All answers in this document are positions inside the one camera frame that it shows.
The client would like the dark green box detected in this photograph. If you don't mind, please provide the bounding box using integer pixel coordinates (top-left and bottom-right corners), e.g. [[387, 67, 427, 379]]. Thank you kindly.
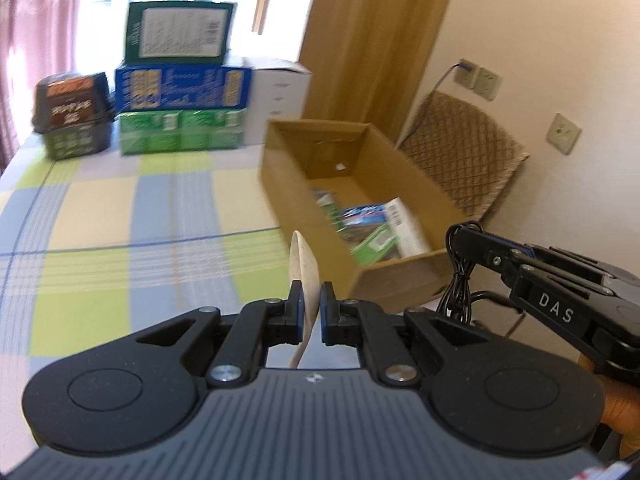
[[122, 1, 237, 66]]

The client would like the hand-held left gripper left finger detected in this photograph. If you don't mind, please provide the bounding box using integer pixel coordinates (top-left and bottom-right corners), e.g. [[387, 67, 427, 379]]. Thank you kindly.
[[135, 280, 307, 388]]

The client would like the green carton box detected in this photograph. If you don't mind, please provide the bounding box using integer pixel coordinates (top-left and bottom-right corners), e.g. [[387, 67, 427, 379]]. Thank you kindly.
[[350, 225, 401, 267]]

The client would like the pink curtain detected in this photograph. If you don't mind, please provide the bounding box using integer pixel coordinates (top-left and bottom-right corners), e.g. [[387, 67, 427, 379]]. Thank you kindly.
[[0, 0, 86, 171]]

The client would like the checked cloth desktop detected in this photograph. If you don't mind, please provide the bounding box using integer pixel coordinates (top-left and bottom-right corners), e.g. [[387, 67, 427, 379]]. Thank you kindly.
[[0, 140, 361, 368]]

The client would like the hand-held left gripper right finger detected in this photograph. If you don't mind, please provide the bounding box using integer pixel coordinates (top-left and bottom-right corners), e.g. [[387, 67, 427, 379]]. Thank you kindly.
[[319, 281, 501, 388]]

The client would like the silver foil tea bag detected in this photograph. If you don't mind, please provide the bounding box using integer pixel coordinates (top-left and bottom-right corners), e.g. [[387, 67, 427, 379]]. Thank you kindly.
[[312, 187, 347, 231]]

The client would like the wooden spoon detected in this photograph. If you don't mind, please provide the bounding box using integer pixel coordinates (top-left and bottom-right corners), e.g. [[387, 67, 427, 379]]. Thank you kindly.
[[289, 230, 322, 369]]

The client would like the white medicine box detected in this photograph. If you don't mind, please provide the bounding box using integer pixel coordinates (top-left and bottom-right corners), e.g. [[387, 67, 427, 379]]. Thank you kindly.
[[385, 197, 433, 257]]

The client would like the person's right hand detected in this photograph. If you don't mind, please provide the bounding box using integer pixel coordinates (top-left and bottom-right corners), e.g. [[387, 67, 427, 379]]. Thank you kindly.
[[577, 352, 640, 438]]

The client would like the black noodle bowl pack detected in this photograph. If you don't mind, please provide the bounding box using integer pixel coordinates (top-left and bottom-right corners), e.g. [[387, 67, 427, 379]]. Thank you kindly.
[[31, 72, 116, 161]]

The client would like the wooden slat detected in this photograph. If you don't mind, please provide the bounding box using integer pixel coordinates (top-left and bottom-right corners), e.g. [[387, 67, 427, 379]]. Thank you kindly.
[[252, 0, 274, 36]]

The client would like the clear plastic box blue label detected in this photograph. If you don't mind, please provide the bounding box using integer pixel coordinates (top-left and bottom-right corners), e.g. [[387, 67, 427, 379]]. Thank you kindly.
[[340, 202, 388, 229]]

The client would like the green tissue pack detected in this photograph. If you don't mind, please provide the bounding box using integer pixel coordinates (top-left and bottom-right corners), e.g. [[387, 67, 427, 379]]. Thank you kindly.
[[117, 107, 247, 156]]

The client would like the white carton box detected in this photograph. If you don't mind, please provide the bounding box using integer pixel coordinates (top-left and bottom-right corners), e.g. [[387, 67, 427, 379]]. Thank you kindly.
[[242, 57, 313, 148]]

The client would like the single white wall socket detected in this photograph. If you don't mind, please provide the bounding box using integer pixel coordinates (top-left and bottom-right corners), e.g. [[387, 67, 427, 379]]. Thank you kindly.
[[545, 112, 582, 156]]

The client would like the brown cardboard box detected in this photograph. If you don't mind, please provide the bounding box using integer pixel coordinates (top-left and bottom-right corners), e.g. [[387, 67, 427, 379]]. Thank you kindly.
[[257, 119, 481, 313]]

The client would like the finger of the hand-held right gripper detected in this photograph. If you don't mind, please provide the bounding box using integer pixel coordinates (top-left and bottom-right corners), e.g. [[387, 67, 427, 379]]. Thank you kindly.
[[450, 224, 538, 276], [510, 241, 618, 283]]

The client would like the black cable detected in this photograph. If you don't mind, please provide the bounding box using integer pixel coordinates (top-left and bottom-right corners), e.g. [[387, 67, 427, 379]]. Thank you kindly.
[[437, 222, 521, 322]]

